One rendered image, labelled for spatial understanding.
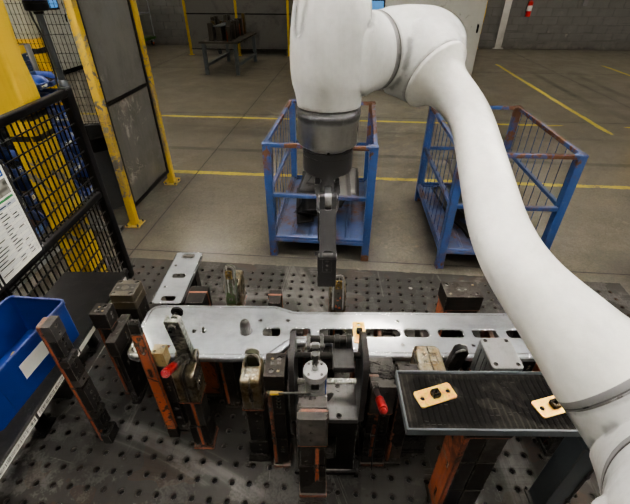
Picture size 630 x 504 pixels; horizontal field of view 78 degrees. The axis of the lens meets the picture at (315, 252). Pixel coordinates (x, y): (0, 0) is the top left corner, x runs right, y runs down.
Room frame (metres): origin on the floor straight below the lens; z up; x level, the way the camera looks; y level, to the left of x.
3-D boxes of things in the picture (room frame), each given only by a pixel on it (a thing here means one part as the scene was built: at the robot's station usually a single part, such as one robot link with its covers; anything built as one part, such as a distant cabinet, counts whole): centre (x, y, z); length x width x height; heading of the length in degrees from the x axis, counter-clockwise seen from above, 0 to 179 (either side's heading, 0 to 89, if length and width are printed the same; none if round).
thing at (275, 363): (0.60, 0.09, 0.91); 0.07 x 0.05 x 0.42; 179
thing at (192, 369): (0.66, 0.33, 0.88); 0.07 x 0.06 x 0.35; 179
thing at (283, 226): (3.16, -0.09, 0.47); 1.20 x 0.80 x 0.95; 174
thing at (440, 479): (0.48, -0.36, 0.92); 0.10 x 0.08 x 0.45; 89
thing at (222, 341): (0.82, -0.15, 1.00); 1.38 x 0.22 x 0.02; 89
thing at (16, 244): (0.93, 0.88, 1.30); 0.23 x 0.02 x 0.31; 179
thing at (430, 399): (0.49, -0.25, 1.17); 0.08 x 0.04 x 0.01; 108
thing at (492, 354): (0.65, -0.46, 0.90); 0.13 x 0.10 x 0.41; 179
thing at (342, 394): (0.61, -0.03, 0.94); 0.18 x 0.13 x 0.49; 89
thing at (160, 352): (0.70, 0.41, 0.88); 0.04 x 0.04 x 0.36; 89
